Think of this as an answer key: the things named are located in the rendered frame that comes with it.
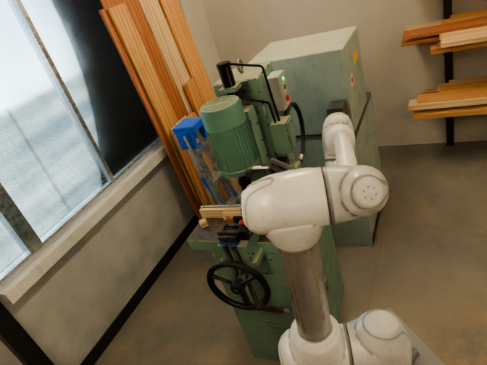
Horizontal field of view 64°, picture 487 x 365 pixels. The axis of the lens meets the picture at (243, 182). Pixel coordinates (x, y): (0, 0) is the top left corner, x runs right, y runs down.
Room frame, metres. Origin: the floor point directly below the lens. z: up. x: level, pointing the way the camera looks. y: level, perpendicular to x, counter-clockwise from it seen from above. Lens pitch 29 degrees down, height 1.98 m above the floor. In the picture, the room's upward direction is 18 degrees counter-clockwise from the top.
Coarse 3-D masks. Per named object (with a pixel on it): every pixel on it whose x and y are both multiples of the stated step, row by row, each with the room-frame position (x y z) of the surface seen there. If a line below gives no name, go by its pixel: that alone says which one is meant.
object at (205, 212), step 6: (204, 210) 1.69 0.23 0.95; (210, 210) 1.67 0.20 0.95; (216, 210) 1.66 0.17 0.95; (222, 210) 1.64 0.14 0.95; (228, 210) 1.62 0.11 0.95; (234, 210) 1.61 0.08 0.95; (240, 210) 1.59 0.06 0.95; (204, 216) 1.70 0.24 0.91; (210, 216) 1.68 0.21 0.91; (216, 216) 1.66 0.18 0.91
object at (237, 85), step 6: (216, 66) 1.66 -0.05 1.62; (222, 66) 1.63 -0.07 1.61; (228, 66) 1.64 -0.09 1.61; (222, 72) 1.64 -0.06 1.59; (228, 72) 1.64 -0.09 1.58; (222, 78) 1.64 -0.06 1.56; (228, 78) 1.63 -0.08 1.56; (234, 78) 1.67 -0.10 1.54; (222, 84) 1.65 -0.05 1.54; (228, 84) 1.64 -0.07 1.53; (234, 84) 1.64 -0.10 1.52; (240, 84) 1.66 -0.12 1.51; (222, 90) 1.64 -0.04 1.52; (228, 90) 1.63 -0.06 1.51; (234, 90) 1.61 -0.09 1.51; (240, 96) 1.65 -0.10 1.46
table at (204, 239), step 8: (208, 224) 1.64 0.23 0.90; (216, 224) 1.61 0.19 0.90; (224, 224) 1.59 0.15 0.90; (200, 232) 1.58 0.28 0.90; (208, 232) 1.56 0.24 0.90; (216, 232) 1.54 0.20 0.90; (192, 240) 1.54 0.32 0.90; (200, 240) 1.52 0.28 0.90; (208, 240) 1.50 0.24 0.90; (216, 240) 1.48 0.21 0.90; (264, 240) 1.37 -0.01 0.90; (192, 248) 1.55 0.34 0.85; (200, 248) 1.53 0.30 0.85; (208, 248) 1.51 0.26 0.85; (216, 248) 1.48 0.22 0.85; (264, 248) 1.36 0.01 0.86; (272, 248) 1.34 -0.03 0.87; (256, 256) 1.32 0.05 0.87; (248, 264) 1.30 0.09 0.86; (256, 264) 1.28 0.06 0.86
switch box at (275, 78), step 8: (272, 72) 1.78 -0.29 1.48; (280, 72) 1.74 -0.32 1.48; (272, 80) 1.71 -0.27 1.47; (280, 80) 1.71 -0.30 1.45; (272, 88) 1.71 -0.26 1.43; (280, 88) 1.70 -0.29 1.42; (280, 96) 1.70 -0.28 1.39; (272, 104) 1.72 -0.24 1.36; (280, 104) 1.70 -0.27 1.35; (288, 104) 1.74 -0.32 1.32
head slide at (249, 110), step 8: (248, 112) 1.59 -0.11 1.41; (248, 120) 1.59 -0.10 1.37; (256, 120) 1.63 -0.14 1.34; (256, 128) 1.61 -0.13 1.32; (256, 136) 1.59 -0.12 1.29; (256, 144) 1.59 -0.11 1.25; (264, 144) 1.64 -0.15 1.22; (264, 152) 1.62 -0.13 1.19; (264, 160) 1.60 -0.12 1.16; (256, 176) 1.61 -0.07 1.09; (264, 176) 1.59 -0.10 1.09
